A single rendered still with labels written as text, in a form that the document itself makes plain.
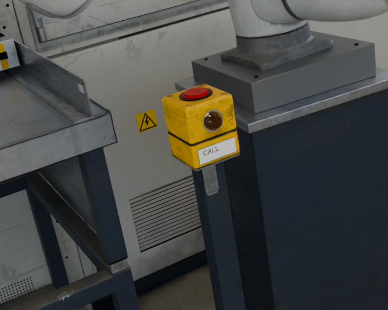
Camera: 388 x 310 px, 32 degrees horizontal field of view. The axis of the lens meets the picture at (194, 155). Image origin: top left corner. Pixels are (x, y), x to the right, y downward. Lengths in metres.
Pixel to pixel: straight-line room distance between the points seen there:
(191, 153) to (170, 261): 1.20
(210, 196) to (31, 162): 0.30
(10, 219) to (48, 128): 0.80
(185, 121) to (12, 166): 0.32
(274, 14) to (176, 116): 0.44
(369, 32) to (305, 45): 0.95
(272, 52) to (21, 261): 0.97
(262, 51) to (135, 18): 0.59
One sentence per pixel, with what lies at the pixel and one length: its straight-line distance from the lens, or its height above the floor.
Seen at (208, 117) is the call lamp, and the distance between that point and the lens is 0.98.
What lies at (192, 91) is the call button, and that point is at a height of 0.91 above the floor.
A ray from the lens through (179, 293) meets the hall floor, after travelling 2.15.
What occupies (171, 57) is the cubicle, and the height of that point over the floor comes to 0.71.
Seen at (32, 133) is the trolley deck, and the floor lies 0.85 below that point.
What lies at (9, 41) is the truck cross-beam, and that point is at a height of 0.92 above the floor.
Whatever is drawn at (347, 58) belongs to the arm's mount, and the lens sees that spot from 1.41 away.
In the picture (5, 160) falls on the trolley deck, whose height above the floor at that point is 0.82.
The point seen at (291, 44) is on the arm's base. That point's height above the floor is 0.84.
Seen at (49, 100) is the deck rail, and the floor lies 0.85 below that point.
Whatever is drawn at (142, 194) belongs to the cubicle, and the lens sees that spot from 2.03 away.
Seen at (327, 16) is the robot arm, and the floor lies 0.91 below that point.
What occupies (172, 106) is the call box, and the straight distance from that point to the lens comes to 1.00.
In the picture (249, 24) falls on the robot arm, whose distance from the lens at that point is 1.40.
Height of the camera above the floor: 1.23
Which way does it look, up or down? 24 degrees down
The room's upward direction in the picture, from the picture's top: 10 degrees counter-clockwise
